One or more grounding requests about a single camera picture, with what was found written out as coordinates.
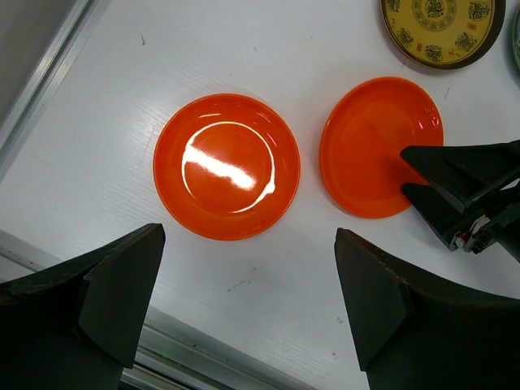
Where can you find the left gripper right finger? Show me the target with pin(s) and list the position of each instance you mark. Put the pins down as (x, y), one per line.
(413, 329)

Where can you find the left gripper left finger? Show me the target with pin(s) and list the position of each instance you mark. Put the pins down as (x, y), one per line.
(76, 325)

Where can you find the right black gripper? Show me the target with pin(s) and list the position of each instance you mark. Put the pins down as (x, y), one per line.
(464, 176)

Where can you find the orange plate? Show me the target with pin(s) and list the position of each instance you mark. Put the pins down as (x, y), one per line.
(226, 167)
(360, 148)

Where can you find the yellow patterned plate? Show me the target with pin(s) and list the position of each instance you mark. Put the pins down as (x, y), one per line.
(443, 34)

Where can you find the blue patterned plate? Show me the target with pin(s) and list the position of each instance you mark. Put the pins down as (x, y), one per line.
(514, 39)

